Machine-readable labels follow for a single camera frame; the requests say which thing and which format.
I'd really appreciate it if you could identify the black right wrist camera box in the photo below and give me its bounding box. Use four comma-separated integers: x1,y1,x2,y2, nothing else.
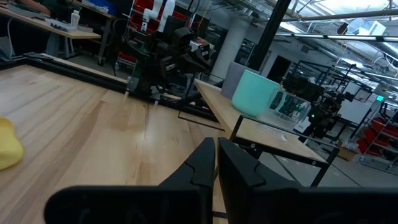
198,44,211,62

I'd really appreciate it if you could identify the wooden side table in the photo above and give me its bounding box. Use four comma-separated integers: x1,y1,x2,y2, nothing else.
194,79,330,164

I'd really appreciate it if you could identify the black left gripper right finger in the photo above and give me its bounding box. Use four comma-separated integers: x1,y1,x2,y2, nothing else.
217,137,300,224

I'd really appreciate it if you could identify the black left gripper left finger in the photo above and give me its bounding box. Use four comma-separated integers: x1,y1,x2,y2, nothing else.
158,136,216,224

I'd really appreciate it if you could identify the black rig pillar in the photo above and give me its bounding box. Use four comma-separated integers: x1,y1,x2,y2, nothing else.
248,0,293,72

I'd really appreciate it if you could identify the red parts bin rack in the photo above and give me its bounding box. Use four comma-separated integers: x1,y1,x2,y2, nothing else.
118,0,189,63

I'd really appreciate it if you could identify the teal ceramic mug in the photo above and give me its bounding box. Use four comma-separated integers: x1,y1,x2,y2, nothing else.
231,69,280,118

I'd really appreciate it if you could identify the black table edge rail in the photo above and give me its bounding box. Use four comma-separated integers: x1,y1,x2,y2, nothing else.
0,52,220,122

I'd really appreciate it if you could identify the person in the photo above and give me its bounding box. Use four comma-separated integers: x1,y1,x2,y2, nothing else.
17,0,52,16

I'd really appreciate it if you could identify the yellow cloth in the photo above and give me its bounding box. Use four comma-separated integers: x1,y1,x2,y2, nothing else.
0,116,25,171

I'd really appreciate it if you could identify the white building column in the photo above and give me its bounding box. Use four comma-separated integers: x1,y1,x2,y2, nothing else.
211,18,250,82

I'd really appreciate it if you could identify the grey ceramic mug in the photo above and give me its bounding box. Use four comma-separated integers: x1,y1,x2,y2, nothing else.
220,61,261,100

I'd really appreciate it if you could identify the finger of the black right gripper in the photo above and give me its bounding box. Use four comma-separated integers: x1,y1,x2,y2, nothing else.
186,55,215,74

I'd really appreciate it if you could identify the white ceiling box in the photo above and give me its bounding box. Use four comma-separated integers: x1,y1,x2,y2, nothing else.
346,17,387,37

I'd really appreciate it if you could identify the white bottle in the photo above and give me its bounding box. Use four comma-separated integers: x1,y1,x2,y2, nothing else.
70,9,81,30

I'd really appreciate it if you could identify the red bin cart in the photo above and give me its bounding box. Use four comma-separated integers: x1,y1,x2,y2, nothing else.
357,108,398,170

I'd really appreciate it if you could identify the black background robot station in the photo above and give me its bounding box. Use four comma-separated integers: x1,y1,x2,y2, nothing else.
281,73,355,139

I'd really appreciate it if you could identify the cardboard box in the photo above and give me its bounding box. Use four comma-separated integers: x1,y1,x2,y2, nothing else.
337,141,359,161

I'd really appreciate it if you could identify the wooden desk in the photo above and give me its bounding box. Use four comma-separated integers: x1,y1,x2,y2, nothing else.
0,6,102,67

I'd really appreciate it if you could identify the clear plastic container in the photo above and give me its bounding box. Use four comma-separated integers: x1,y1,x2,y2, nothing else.
261,88,312,132

